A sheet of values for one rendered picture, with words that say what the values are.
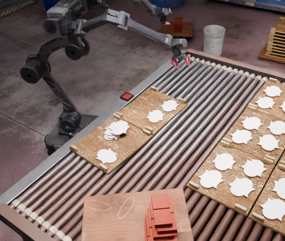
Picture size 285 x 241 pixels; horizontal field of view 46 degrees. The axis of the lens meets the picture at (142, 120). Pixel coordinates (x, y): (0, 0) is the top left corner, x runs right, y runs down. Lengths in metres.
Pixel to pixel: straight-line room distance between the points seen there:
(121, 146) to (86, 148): 0.22
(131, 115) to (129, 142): 0.27
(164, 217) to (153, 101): 1.28
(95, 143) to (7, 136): 1.93
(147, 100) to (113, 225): 1.13
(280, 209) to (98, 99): 2.82
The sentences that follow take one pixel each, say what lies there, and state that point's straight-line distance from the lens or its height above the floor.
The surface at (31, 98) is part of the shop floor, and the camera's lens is 4.47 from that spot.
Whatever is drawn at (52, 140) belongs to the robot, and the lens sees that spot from 3.36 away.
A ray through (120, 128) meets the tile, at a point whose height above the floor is 0.98.
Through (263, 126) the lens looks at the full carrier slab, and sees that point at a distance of 2.34.
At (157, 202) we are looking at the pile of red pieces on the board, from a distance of 1.40.
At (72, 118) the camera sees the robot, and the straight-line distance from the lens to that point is 3.29.
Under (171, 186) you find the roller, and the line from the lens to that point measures 1.93.
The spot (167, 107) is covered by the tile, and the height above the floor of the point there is 0.94.
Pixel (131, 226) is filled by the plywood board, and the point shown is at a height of 1.04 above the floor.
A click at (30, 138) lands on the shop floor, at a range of 3.85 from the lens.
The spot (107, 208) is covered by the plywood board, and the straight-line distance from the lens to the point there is 1.71.
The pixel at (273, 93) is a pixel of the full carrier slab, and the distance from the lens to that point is 2.65.
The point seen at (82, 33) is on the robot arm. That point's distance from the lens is 2.40.
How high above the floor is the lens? 2.41
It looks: 40 degrees down
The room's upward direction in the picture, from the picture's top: 4 degrees counter-clockwise
